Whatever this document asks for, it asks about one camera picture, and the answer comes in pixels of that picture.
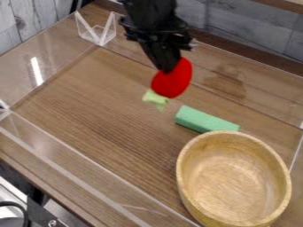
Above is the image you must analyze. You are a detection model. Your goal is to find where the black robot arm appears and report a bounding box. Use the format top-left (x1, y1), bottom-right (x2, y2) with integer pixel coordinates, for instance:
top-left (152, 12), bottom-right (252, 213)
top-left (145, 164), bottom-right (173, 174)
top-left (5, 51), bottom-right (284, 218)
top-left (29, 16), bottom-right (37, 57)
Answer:
top-left (118, 0), bottom-right (192, 73)

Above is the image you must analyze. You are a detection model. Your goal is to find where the black cable bottom left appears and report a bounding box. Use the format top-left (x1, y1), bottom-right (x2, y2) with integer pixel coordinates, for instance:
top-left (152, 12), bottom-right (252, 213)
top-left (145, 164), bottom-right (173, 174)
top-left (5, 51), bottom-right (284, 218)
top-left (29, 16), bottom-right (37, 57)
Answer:
top-left (0, 200), bottom-right (30, 227)

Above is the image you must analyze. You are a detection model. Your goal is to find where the wooden bowl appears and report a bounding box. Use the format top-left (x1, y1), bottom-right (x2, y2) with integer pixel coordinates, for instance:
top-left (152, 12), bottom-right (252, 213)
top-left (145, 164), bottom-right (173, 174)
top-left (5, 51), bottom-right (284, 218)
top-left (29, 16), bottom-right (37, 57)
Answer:
top-left (174, 130), bottom-right (292, 227)

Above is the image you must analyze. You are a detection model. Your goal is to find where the black metal bracket bottom left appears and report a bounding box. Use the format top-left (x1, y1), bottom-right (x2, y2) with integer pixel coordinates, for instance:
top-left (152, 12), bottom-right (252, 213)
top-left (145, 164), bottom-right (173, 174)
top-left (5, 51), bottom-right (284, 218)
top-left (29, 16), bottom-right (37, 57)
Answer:
top-left (26, 198), bottom-right (68, 227)

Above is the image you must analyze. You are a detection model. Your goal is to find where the red plush fruit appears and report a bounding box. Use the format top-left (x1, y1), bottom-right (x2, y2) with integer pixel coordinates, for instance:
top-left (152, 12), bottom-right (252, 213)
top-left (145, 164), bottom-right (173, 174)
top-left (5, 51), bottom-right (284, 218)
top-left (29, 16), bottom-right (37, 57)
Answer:
top-left (141, 56), bottom-right (193, 114)

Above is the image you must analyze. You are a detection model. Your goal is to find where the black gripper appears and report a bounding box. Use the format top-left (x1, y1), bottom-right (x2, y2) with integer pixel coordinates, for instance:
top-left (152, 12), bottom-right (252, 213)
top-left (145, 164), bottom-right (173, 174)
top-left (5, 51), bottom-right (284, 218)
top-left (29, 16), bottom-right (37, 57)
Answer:
top-left (118, 8), bottom-right (193, 73)

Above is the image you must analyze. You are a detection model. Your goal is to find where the green foam block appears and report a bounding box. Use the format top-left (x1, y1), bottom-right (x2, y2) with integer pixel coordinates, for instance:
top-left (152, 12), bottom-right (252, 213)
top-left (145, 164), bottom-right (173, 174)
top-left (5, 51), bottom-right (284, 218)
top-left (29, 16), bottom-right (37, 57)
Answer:
top-left (173, 106), bottom-right (240, 133)

